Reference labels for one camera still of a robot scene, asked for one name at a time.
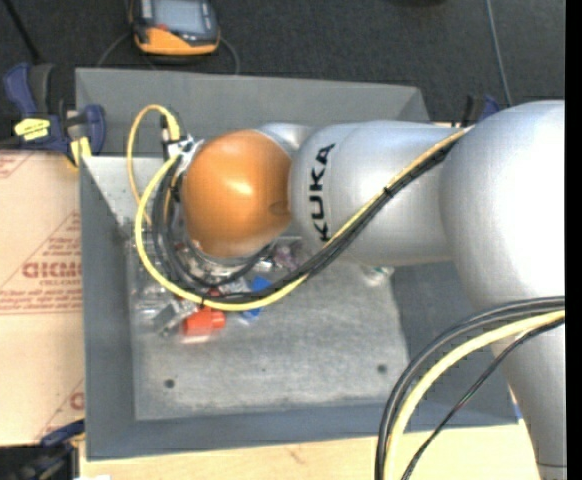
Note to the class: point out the brown cardboard board red print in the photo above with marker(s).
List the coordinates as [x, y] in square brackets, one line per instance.
[31, 248]

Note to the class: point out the red plastic block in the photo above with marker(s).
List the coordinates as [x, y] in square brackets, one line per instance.
[203, 322]

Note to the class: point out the blue plastic thing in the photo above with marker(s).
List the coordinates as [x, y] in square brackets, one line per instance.
[260, 285]

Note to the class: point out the grey metal bin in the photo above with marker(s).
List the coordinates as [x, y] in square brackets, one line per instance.
[281, 358]

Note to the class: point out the clear plastic bottle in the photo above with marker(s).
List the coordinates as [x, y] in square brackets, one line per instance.
[377, 274]

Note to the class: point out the purple small thing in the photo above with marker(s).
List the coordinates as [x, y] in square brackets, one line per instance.
[285, 256]

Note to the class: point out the clear plastic packet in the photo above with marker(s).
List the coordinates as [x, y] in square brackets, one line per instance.
[143, 298]

